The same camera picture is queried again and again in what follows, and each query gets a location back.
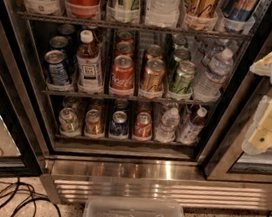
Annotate middle wire shelf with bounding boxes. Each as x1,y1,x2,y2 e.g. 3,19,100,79
41,89,216,107

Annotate front blue can middle shelf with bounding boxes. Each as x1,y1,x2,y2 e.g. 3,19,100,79
44,50,70,86

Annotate green white can bottom shelf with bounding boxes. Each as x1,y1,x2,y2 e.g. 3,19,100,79
59,108,79,132

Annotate blue can top shelf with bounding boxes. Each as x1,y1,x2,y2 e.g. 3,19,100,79
222,0,259,22

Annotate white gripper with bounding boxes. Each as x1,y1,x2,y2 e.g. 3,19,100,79
242,52,272,155

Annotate steel fridge base grille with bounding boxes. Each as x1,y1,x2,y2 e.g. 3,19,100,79
40,156,272,211

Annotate brown tea bottle white cap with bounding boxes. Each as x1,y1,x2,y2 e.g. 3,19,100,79
77,30,103,93

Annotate front water bottle middle shelf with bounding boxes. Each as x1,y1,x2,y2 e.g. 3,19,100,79
193,47,234,102

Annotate rear green can middle shelf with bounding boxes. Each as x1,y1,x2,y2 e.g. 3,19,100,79
172,34,188,49

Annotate top wire shelf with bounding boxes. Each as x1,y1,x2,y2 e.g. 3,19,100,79
16,10,253,41

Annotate blue can shelf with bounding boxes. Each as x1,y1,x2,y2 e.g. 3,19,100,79
44,50,70,86
58,24,76,36
109,110,128,136
222,0,259,22
49,36,69,53

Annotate blue can bottom shelf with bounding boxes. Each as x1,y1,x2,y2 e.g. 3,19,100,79
109,110,128,136

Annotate gold can bottom shelf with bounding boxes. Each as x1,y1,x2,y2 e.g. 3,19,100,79
85,109,104,135

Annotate rear blue can middle shelf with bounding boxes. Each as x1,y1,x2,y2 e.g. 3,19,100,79
58,24,76,36

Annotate rear red cola can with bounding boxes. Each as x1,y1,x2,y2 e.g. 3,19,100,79
115,30,134,43

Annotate front green can middle shelf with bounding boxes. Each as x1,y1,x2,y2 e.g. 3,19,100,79
170,61,196,95

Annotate front red cola can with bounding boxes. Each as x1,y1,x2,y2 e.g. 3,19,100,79
110,55,135,91

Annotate orange can shelf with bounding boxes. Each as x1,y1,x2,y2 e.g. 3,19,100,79
140,58,165,93
183,0,219,19
143,44,163,61

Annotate red can bottom shelf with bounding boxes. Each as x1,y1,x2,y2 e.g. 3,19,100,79
133,112,152,138

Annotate orange can top shelf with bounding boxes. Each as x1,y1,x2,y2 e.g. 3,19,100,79
183,0,219,19

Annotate tea bottle bottom shelf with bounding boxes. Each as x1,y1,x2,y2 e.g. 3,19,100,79
177,105,207,145

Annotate water bottle bottom shelf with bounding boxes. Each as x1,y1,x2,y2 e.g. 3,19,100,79
156,107,180,143

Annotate wire shelf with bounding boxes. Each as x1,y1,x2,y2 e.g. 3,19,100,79
41,89,216,107
16,10,253,41

